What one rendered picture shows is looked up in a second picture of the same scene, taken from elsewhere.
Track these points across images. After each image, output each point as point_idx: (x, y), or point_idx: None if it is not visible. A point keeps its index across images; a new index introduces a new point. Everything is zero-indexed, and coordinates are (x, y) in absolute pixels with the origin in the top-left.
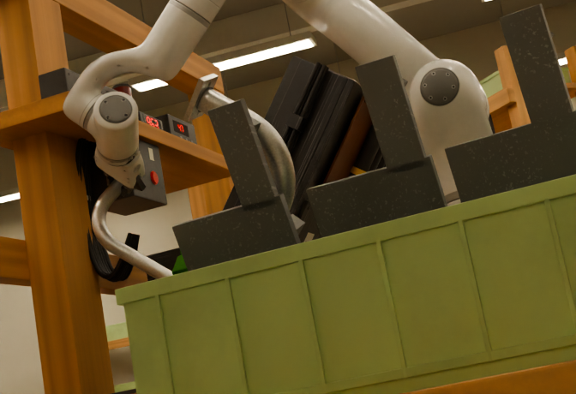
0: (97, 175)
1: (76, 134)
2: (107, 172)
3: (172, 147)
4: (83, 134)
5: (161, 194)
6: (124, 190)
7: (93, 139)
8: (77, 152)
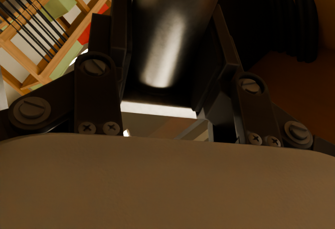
0: None
1: (333, 76)
2: (263, 187)
3: None
4: (313, 79)
5: None
6: (110, 31)
7: (276, 63)
8: (314, 29)
